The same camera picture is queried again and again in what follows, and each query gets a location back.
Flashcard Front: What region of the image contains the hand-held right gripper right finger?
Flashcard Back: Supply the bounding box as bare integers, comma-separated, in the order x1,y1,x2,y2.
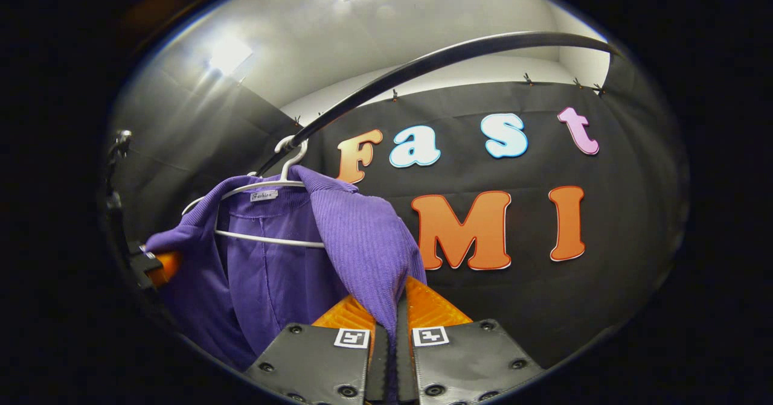
396,276,545,405

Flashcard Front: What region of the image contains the small ceiling light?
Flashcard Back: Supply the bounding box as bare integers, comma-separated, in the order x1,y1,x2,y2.
208,36,255,77

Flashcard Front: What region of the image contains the purple jacket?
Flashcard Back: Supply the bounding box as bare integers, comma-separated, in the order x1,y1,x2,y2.
145,165,428,405

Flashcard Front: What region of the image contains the white clothes hanger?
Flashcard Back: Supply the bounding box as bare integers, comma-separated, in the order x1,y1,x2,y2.
181,135,327,249

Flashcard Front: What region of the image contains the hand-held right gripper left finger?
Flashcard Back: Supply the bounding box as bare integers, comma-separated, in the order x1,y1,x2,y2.
243,295,393,405

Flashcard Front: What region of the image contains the black clothes rack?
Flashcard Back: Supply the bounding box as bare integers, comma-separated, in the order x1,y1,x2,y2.
256,31,623,177

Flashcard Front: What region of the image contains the black backdrop cloth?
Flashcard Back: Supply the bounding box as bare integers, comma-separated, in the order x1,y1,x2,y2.
109,49,690,371

